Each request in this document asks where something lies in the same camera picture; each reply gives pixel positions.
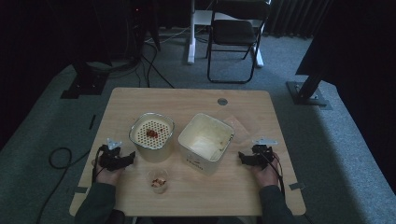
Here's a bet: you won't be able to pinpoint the bundle of floor cables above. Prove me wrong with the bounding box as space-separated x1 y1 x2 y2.
85 26 208 89

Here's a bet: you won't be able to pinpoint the black folding chair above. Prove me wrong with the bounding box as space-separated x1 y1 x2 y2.
205 0 272 85

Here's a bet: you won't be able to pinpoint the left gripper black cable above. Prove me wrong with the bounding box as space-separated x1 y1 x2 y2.
91 145 106 185

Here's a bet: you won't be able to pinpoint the clear plastic lid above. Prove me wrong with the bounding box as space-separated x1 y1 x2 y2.
216 106 262 145

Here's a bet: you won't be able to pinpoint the square cream bin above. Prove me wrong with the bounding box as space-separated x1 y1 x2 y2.
177 112 235 175

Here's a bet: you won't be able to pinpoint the clear plastic cup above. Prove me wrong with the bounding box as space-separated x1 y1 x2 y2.
147 168 170 195

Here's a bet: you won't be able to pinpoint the food scraps in cup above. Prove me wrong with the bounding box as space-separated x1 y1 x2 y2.
150 177 167 189

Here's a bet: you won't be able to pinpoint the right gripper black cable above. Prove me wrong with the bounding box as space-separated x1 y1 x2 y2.
261 150 286 199

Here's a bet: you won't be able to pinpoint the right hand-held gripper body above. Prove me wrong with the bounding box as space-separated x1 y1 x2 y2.
247 137 278 171

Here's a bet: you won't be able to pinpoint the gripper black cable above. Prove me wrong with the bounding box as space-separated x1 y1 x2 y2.
91 145 106 185
261 150 286 199

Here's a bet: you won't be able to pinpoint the dark curtain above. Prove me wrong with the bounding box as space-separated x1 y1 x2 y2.
264 0 331 40

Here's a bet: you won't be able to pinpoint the round cream bin with strainer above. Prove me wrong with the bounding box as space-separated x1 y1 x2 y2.
128 112 176 163

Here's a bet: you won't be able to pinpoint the person's left hand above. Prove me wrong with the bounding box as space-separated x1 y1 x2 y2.
92 159 126 187

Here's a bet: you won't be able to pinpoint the black stand with base plate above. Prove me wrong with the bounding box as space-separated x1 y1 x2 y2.
285 69 333 111

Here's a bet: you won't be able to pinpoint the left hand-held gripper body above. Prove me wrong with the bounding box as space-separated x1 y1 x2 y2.
98 137 129 172

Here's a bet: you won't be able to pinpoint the black floor cable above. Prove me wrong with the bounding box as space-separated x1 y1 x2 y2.
35 147 92 224

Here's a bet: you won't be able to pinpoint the red food scraps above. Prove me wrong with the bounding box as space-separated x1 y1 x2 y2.
145 126 163 139

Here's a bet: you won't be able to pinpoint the person's right hand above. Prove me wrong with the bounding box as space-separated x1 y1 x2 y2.
251 152 282 189

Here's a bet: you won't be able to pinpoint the black stand base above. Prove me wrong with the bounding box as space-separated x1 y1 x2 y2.
60 60 110 100

